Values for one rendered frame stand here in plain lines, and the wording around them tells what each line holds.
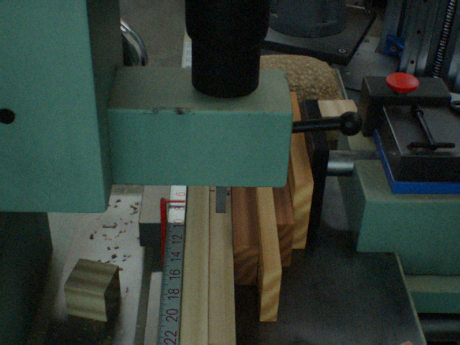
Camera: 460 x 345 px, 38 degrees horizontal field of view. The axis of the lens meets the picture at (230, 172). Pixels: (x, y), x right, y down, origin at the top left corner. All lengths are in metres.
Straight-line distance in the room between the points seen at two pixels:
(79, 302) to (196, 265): 0.19
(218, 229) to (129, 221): 0.25
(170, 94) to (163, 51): 2.53
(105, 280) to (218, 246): 0.16
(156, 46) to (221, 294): 2.60
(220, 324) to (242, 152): 0.13
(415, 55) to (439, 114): 0.66
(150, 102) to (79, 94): 0.07
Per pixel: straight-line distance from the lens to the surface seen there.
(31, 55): 0.44
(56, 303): 0.72
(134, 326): 0.69
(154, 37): 3.17
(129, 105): 0.50
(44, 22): 0.43
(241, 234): 0.57
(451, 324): 0.71
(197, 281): 0.52
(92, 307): 0.69
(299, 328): 0.56
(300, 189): 0.58
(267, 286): 0.53
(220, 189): 0.57
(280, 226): 0.58
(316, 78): 0.86
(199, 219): 0.58
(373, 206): 0.60
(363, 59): 1.38
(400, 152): 0.60
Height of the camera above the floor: 1.32
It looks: 36 degrees down
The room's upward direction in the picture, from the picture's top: 2 degrees clockwise
